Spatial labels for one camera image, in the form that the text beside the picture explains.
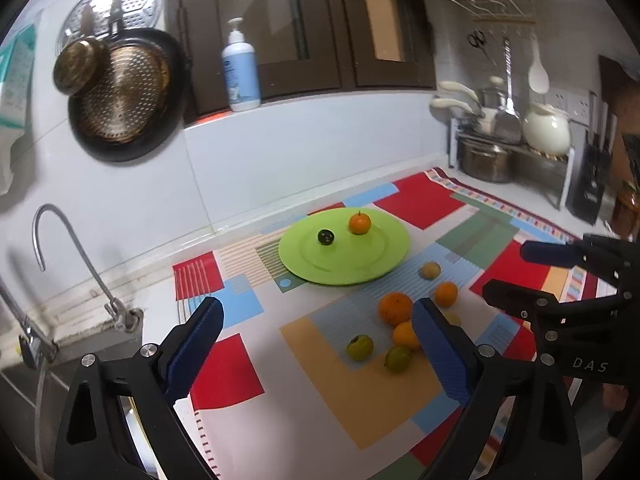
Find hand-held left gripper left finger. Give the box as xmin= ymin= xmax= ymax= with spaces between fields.
xmin=52 ymin=296 xmax=226 ymax=480

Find white wire hanger rack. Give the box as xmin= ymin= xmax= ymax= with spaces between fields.
xmin=442 ymin=0 xmax=536 ymax=23

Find white plastic bag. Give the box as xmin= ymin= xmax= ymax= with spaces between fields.
xmin=0 ymin=125 xmax=28 ymax=196

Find white metal pot rack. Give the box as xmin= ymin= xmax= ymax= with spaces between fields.
xmin=447 ymin=117 xmax=576 ymax=211

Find large steel pot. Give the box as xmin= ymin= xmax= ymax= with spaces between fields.
xmin=459 ymin=139 xmax=516 ymax=184

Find white wall socket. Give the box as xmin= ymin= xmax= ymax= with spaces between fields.
xmin=545 ymin=90 xmax=589 ymax=123

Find black scissors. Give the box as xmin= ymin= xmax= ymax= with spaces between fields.
xmin=467 ymin=29 xmax=497 ymax=65

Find perforated steel steamer tray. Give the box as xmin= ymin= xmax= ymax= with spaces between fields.
xmin=57 ymin=0 xmax=163 ymax=56

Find black frying pan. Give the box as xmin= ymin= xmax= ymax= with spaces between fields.
xmin=67 ymin=27 xmax=192 ymax=163

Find brown wooden furniture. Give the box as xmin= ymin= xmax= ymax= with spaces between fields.
xmin=599 ymin=55 xmax=640 ymax=241

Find green plate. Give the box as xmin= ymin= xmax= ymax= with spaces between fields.
xmin=278 ymin=207 xmax=411 ymax=287

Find green and white packet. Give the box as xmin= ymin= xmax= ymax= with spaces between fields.
xmin=0 ymin=22 xmax=40 ymax=133

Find chrome sink tap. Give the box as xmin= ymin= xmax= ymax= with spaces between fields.
xmin=0 ymin=275 xmax=58 ymax=368

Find dark brown window frame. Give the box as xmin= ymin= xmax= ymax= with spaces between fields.
xmin=165 ymin=0 xmax=438 ymax=128

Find steel slotted spatula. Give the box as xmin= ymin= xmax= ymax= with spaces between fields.
xmin=495 ymin=37 xmax=523 ymax=143

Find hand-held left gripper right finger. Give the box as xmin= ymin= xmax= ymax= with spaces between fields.
xmin=411 ymin=297 xmax=586 ymax=480

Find green citrus fruit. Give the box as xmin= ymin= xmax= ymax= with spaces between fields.
xmin=384 ymin=346 xmax=413 ymax=374
xmin=347 ymin=335 xmax=375 ymax=362

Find white rice spoon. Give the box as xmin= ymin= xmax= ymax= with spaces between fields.
xmin=528 ymin=25 xmax=551 ymax=95

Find steel sink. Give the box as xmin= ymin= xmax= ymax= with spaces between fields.
xmin=0 ymin=332 xmax=146 ymax=480

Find large orange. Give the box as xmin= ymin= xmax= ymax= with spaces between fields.
xmin=378 ymin=292 xmax=415 ymax=327

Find white pump soap bottle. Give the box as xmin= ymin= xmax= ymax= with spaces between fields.
xmin=221 ymin=17 xmax=261 ymax=112

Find colourful patchwork mat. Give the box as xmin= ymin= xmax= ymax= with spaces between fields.
xmin=172 ymin=166 xmax=621 ymax=480

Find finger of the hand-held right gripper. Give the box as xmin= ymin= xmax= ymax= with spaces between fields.
xmin=482 ymin=279 xmax=618 ymax=348
xmin=520 ymin=233 xmax=632 ymax=287

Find small orange with stem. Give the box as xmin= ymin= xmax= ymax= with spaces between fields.
xmin=348 ymin=210 xmax=372 ymax=236

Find curved chrome faucet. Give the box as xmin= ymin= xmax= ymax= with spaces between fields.
xmin=32 ymin=203 xmax=145 ymax=333

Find white ceramic pot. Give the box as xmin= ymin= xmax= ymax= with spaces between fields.
xmin=521 ymin=102 xmax=572 ymax=157

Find black knife block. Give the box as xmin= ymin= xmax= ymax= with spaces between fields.
xmin=567 ymin=92 xmax=613 ymax=226

